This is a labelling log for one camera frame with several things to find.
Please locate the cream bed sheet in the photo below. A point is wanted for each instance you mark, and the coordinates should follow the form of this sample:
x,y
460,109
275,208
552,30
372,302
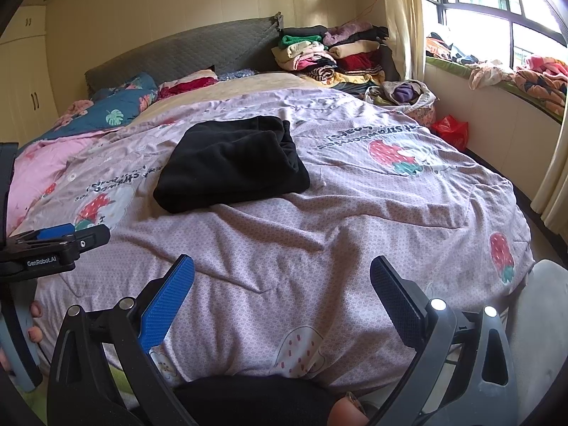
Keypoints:
x,y
248,93

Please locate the cream wardrobe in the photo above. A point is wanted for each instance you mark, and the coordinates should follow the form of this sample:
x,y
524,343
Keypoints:
x,y
22,75

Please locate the pink floral quilt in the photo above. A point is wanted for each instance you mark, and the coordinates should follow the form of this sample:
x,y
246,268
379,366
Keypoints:
x,y
40,164

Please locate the black sweater with orange cuffs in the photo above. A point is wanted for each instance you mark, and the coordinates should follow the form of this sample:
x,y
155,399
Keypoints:
x,y
230,164

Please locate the stack of folded clothes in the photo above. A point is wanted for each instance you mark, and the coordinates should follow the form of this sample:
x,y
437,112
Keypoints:
x,y
337,53

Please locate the blue leaf print quilt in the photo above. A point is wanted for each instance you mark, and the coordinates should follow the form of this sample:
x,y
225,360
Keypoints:
x,y
115,111

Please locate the grey quilted headboard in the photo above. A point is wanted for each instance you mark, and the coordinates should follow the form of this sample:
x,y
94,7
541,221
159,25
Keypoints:
x,y
186,49

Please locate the window with dark frame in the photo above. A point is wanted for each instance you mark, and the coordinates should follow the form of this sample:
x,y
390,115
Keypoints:
x,y
479,22

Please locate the person's left hand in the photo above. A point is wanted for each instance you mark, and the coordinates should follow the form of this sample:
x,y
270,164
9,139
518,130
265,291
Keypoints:
x,y
36,309

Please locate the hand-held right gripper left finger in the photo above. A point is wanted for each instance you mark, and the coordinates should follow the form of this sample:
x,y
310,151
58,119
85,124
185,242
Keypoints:
x,y
168,301

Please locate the scattered colourful laundry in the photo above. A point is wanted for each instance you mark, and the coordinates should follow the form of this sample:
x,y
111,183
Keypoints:
x,y
532,80

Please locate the red plastic bag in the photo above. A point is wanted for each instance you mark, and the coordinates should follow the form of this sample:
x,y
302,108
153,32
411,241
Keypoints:
x,y
450,131

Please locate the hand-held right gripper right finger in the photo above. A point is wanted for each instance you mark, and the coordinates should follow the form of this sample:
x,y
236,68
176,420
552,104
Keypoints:
x,y
397,295

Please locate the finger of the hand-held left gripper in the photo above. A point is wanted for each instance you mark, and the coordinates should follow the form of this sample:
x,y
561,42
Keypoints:
x,y
91,236

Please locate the cloth bag with purple garment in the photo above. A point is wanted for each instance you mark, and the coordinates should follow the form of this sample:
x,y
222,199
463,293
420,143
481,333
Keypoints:
x,y
404,95

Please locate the person's right hand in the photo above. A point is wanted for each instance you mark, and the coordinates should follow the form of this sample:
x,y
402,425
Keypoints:
x,y
348,412

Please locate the blue patterned cloth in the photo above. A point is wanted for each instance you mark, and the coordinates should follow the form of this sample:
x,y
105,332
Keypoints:
x,y
237,74

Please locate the lilac strawberry print quilt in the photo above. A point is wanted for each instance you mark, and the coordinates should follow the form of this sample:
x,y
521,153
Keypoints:
x,y
355,230

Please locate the red pillow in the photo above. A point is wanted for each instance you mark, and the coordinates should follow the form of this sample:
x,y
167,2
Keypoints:
x,y
188,84

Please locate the light green garment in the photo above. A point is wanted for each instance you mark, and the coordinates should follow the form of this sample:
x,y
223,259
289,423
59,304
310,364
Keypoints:
x,y
124,386

